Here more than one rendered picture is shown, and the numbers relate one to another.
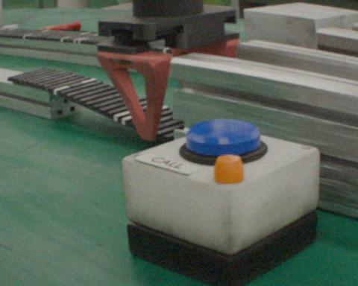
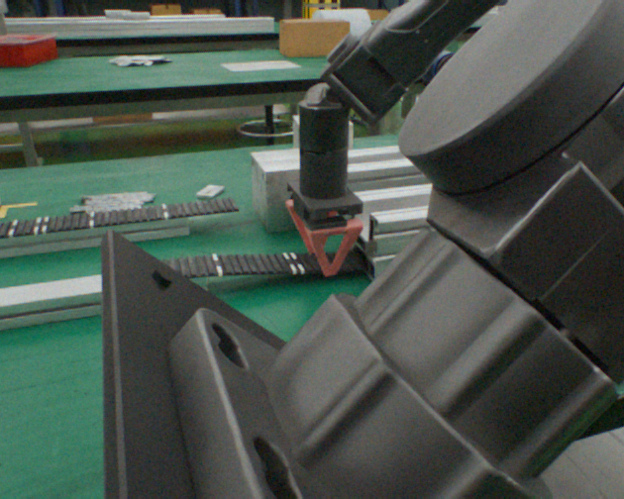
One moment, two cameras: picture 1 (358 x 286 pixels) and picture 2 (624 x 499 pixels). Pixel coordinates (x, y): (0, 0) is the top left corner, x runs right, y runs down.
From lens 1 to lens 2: 0.69 m
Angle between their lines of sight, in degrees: 59
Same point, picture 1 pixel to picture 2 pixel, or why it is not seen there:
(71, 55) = (29, 247)
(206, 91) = (391, 233)
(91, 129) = (257, 288)
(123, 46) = (337, 222)
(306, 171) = not seen: hidden behind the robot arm
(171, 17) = (347, 194)
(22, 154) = (280, 325)
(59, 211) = not seen: hidden behind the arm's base
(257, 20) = (277, 176)
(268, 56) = (378, 201)
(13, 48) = not seen: outside the picture
